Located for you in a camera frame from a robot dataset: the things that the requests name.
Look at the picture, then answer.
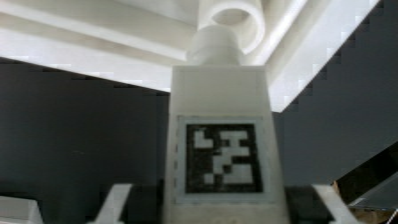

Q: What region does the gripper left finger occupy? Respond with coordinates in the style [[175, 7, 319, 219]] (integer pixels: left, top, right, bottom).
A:
[[86, 182, 164, 224]]

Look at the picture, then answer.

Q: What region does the white table leg with tag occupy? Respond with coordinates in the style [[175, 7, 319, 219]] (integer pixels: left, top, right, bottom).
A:
[[163, 25, 289, 224]]

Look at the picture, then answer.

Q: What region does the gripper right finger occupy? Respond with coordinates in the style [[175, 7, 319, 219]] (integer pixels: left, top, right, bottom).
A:
[[283, 183, 362, 224]]

